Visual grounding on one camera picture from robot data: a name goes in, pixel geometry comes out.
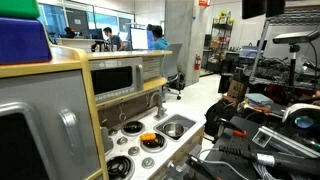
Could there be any person in grey shirt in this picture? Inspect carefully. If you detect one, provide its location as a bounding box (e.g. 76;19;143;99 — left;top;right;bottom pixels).
103;27;124;51

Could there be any person in blue shirt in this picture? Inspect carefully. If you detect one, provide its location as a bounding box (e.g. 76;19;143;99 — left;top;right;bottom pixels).
152;26;170;50

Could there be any black handheld tool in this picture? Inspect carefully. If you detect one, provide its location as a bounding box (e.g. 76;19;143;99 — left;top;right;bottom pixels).
218;145;320;177

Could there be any black front stove burner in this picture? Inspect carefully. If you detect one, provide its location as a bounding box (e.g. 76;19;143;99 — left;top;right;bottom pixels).
106;155;135;180

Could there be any silver stove knob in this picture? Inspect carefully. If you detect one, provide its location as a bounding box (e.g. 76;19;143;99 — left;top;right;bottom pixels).
117;137;128;145
128;146;140;156
142;157;155;169

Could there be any toy kitchen microwave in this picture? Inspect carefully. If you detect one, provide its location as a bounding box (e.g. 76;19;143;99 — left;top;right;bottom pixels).
89;57;144;103

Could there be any blue plastic bin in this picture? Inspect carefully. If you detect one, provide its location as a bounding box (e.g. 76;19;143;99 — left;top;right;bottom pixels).
0;17;52;65

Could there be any black back stove burner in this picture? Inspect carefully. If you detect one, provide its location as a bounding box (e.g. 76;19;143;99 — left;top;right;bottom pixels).
121;121;145;136

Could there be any black backpack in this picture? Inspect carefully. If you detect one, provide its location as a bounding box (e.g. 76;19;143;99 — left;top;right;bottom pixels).
205;99;237;136

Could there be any camera on black stand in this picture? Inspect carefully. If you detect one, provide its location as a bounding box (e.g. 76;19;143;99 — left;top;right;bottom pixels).
272;30;320;87

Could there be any grey toy sink basin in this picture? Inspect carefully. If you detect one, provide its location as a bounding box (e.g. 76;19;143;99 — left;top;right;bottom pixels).
154;114;196;141

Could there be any folded teal cloth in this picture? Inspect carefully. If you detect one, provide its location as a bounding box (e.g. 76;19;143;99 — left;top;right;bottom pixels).
245;93;273;107

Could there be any black middle stove burner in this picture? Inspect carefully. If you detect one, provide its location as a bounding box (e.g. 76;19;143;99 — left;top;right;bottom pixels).
140;133;167;153

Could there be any green plastic bin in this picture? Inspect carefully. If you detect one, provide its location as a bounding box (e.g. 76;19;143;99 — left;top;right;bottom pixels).
0;0;40;19

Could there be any black clamp orange handle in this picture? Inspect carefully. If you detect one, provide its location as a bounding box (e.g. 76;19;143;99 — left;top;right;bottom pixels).
216;118;246;137

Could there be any small silver metal pot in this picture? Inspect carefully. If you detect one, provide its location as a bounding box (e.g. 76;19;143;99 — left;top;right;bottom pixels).
163;123;184;138

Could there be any storage shelf with items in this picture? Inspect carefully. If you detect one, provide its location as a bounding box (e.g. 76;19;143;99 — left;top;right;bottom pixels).
206;10;234;73

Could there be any black stove burner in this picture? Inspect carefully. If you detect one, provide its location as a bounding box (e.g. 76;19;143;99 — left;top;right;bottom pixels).
121;121;145;136
140;133;167;153
106;155;135;180

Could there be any white computer monitor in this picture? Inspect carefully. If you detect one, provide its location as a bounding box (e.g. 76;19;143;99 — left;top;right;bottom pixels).
131;28;148;50

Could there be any white round device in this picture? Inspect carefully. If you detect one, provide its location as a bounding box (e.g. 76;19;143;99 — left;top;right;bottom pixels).
282;103;320;141

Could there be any silver aluminium rail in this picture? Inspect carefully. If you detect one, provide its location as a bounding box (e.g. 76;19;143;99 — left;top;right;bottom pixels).
252;126;320;158

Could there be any silver toy faucet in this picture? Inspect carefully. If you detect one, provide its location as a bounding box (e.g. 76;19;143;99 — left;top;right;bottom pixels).
149;92;167;120

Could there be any grey toy oven door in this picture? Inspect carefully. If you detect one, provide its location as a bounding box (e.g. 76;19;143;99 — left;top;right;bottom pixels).
0;70;100;180

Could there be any cardboard box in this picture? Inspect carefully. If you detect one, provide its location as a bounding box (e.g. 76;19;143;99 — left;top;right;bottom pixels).
222;80;247;107

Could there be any red fire extinguisher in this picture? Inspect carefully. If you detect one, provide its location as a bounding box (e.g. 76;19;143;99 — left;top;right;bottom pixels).
194;54;201;70

